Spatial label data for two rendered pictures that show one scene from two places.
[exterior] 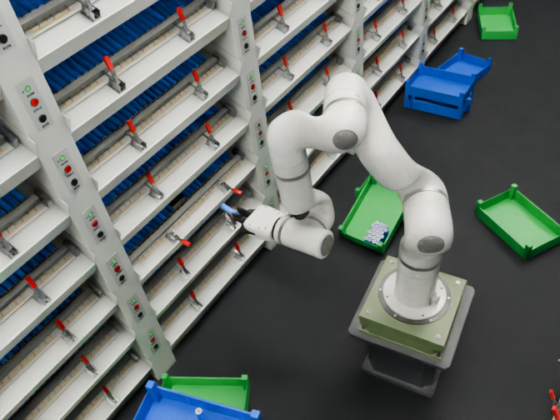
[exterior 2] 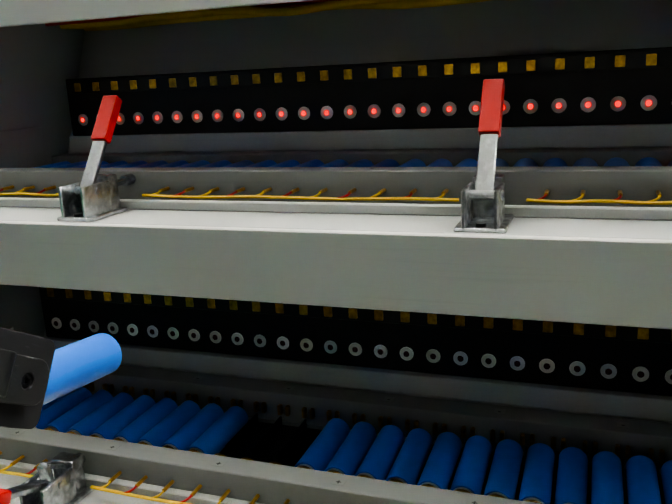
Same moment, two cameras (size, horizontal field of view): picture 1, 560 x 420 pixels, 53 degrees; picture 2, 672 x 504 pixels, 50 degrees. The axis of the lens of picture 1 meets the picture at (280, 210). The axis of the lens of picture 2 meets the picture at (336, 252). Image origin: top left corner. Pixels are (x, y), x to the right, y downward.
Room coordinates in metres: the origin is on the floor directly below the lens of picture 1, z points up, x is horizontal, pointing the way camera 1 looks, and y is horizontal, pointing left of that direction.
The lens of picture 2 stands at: (1.24, -0.15, 0.61)
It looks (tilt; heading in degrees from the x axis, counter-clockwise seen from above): 7 degrees up; 69
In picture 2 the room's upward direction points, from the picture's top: 5 degrees clockwise
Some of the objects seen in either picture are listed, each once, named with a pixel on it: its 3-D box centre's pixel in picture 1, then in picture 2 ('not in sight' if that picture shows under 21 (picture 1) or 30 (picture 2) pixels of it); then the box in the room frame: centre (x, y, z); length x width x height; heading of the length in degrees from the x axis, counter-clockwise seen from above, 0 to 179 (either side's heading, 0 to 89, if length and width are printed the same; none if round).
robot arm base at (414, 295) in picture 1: (417, 275); not in sight; (0.99, -0.37, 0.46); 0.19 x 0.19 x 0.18
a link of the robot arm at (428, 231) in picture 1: (425, 235); not in sight; (0.96, -0.37, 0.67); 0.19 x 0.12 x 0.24; 169
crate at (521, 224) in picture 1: (519, 220); not in sight; (1.49, -0.97, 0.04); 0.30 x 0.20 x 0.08; 20
